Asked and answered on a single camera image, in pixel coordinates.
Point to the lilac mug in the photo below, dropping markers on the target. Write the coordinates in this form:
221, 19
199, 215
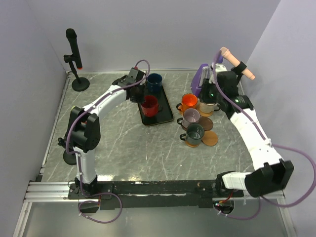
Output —
190, 116

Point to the light wood coaster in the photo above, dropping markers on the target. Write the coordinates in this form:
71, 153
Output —
190, 145
210, 138

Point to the dark green mug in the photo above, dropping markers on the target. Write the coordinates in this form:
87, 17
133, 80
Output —
193, 135

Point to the black serving tray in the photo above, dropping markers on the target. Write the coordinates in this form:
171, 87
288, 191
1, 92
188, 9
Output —
164, 114

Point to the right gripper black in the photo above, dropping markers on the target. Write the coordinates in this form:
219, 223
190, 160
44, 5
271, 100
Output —
206, 85

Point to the cream mug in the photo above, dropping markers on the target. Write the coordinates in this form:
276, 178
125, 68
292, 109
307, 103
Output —
208, 108

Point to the purple metronome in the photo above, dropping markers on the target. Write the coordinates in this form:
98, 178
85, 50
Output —
203, 72

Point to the black round stand base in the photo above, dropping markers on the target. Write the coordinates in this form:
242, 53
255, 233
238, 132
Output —
68, 159

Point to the purple microphone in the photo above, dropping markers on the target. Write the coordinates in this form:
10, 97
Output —
219, 60

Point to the orange mug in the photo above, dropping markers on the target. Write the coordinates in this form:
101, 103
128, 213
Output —
188, 101

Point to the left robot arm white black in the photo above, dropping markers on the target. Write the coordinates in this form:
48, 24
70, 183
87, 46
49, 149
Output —
83, 133

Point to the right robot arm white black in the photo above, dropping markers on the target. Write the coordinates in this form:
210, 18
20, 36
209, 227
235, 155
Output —
271, 173

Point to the left black microphone stand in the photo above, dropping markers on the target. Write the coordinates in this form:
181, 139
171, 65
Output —
79, 84

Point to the red mug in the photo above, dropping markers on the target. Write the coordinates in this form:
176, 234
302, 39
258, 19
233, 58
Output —
150, 107

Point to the woven rattan coaster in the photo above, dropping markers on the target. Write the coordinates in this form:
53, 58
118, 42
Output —
205, 114

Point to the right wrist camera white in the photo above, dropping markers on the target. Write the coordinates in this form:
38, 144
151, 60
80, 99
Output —
218, 67

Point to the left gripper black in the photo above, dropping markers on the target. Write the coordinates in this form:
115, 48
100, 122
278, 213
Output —
140, 99

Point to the blue mug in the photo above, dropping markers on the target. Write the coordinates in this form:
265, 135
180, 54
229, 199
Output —
154, 83

